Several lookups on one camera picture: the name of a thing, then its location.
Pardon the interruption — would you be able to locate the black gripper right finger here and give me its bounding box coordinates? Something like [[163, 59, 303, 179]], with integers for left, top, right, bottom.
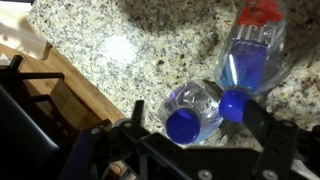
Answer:
[[243, 100, 298, 167]]

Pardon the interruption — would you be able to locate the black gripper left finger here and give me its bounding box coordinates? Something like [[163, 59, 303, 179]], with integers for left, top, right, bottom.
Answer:
[[131, 100, 145, 125]]

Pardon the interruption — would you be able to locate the Fiji water bottle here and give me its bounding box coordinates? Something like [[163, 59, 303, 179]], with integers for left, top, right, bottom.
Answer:
[[158, 80, 223, 145], [214, 0, 287, 122]]

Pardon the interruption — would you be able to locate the black office chair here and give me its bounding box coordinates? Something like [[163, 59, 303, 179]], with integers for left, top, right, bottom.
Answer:
[[0, 55, 78, 180]]

